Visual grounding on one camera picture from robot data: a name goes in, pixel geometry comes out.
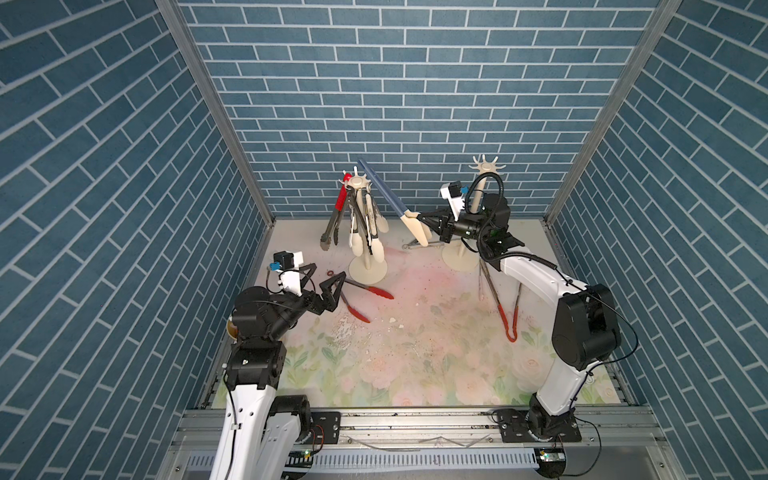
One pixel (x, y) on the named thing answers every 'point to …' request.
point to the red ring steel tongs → (326, 240)
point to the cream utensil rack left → (366, 271)
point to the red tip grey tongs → (370, 289)
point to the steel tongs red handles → (514, 337)
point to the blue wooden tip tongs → (413, 219)
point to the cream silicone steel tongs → (374, 224)
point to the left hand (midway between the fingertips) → (338, 272)
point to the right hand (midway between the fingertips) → (425, 218)
